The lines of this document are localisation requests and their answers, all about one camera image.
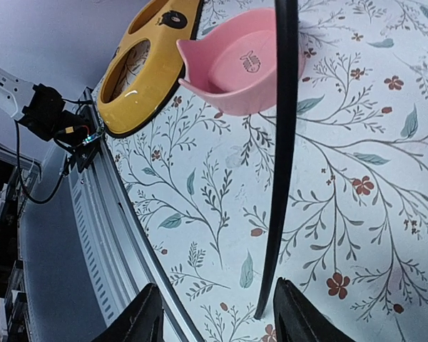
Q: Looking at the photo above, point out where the yellow double bowl holder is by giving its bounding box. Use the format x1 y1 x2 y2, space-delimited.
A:
97 1 203 138

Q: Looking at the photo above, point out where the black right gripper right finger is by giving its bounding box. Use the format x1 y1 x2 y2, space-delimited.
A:
273 278 353 342

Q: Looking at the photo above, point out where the aluminium front rail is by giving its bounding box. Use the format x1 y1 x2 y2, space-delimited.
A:
17 85 204 342

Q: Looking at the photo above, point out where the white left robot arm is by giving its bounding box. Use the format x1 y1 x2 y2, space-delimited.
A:
0 68 35 121

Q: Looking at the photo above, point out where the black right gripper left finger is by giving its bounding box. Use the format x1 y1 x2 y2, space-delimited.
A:
106 283 164 341

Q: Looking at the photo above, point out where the pink pet bowl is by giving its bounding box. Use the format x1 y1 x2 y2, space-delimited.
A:
176 7 306 116

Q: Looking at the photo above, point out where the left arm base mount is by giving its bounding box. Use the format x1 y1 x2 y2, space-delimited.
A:
18 83 103 173

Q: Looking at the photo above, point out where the floral white table mat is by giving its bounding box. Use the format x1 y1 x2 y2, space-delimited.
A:
106 1 428 341

